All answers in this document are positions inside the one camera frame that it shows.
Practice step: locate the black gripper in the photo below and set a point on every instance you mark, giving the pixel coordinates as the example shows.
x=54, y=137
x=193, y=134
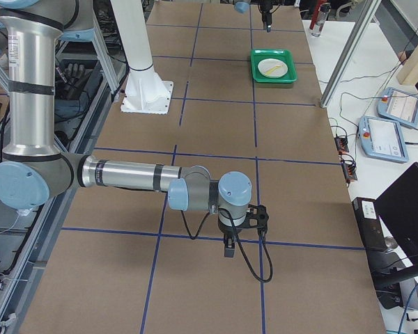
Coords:
x=266, y=14
x=226, y=229

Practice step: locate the white round bowl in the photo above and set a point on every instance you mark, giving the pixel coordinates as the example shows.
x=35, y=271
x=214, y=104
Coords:
x=268, y=63

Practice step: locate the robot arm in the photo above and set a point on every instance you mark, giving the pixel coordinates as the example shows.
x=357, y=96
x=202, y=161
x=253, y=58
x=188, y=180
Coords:
x=242, y=6
x=34, y=170

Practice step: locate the green plastic tray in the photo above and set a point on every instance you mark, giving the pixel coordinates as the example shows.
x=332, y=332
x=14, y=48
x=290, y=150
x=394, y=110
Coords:
x=257, y=55

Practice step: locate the yellow plastic spoon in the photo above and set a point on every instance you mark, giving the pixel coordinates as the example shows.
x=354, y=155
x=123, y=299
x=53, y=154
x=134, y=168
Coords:
x=271, y=70

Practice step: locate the clear water bottle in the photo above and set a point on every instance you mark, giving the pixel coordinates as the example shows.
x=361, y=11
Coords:
x=321, y=18

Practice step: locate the black mini computer box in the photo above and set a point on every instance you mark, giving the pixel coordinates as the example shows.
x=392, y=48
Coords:
x=370, y=228

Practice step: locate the far blue teach pendant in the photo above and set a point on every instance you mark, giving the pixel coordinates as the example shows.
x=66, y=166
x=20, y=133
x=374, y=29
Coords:
x=400, y=106

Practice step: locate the blue teach pendant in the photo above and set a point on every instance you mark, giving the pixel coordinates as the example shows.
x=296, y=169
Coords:
x=382, y=138
x=400, y=106

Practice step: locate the near blue teach pendant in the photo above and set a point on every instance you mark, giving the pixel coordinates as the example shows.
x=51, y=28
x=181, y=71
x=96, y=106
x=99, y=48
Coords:
x=382, y=138

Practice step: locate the black monitor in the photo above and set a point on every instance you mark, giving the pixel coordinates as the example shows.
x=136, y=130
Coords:
x=398, y=208

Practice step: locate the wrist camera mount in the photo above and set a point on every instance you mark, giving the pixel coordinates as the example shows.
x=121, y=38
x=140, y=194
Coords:
x=257, y=218

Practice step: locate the aluminium frame post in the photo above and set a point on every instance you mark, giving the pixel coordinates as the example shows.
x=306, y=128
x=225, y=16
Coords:
x=357, y=33

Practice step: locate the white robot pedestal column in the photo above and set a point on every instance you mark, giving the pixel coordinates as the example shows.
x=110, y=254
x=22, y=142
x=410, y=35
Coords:
x=145, y=91

